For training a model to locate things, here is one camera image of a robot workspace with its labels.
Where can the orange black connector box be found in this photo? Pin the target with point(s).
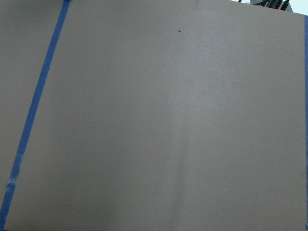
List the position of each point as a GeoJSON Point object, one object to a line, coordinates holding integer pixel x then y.
{"type": "Point", "coordinates": [283, 5]}

